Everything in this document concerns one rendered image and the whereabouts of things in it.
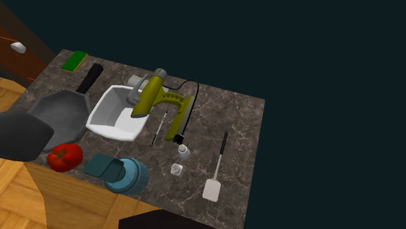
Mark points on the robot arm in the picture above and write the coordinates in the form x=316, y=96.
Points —
x=22, y=136

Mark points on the brown cabinet with white knob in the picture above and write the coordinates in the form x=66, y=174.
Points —
x=22, y=65

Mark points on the white shaker with holed top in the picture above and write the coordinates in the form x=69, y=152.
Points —
x=176, y=169

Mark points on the white square bowl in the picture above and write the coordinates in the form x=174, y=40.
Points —
x=109, y=111

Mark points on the teal blue jug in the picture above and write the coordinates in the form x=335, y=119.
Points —
x=127, y=176

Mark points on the red tomato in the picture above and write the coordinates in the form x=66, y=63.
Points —
x=65, y=157

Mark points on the white shaker with round cap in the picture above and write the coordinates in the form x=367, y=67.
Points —
x=184, y=153

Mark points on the green and yellow sponge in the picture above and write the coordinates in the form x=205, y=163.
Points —
x=74, y=61

